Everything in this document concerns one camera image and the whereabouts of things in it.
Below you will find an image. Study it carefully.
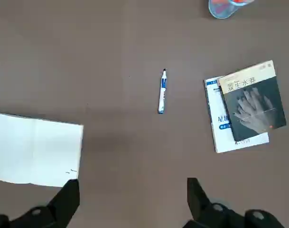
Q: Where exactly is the translucent blue pen cup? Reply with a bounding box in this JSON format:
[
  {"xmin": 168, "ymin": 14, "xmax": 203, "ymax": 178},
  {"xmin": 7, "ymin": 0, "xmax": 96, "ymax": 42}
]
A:
[{"xmin": 207, "ymin": 0, "xmax": 256, "ymax": 20}]

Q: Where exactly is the white book blue print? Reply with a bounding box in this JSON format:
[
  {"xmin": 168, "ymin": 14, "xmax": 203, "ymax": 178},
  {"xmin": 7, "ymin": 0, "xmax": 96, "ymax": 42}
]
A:
[{"xmin": 203, "ymin": 76, "xmax": 270, "ymax": 154}]

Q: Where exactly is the dark book with hands cover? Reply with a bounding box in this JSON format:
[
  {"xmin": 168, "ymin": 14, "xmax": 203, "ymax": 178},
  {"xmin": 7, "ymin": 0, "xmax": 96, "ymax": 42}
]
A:
[{"xmin": 218, "ymin": 60, "xmax": 287, "ymax": 143}]

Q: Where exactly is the blue and white marker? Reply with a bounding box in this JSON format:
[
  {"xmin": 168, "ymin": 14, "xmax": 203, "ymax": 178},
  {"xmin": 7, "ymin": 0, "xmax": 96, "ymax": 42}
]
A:
[{"xmin": 157, "ymin": 68, "xmax": 169, "ymax": 115}]

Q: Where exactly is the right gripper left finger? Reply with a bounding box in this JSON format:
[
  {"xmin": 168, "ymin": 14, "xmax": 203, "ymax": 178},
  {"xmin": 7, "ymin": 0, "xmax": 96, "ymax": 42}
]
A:
[{"xmin": 0, "ymin": 178, "xmax": 80, "ymax": 228}]

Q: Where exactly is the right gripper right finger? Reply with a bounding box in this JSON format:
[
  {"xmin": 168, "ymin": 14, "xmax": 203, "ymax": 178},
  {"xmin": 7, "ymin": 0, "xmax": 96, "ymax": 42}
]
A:
[{"xmin": 182, "ymin": 177, "xmax": 285, "ymax": 228}]

